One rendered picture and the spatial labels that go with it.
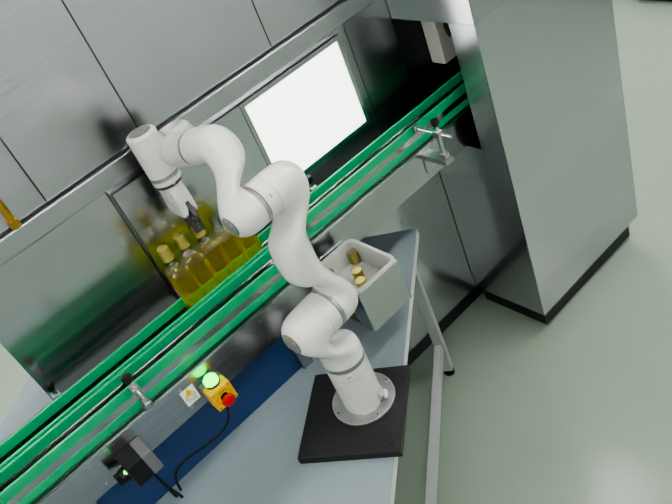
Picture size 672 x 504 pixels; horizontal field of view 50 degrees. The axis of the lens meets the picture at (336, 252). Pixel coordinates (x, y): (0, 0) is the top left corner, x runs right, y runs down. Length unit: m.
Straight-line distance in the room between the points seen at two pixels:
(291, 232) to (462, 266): 1.63
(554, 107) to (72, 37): 1.66
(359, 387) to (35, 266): 0.94
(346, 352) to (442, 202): 1.23
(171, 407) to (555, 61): 1.74
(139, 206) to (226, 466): 0.80
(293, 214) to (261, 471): 0.82
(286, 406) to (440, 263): 1.12
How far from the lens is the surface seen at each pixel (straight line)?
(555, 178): 2.90
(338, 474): 2.05
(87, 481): 2.11
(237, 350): 2.15
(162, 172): 1.99
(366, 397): 2.05
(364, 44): 2.57
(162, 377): 2.08
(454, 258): 3.16
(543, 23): 2.66
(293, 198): 1.66
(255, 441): 2.24
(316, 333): 1.82
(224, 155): 1.62
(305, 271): 1.74
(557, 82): 2.78
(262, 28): 2.31
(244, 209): 1.58
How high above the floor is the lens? 2.35
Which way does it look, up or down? 36 degrees down
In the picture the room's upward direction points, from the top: 24 degrees counter-clockwise
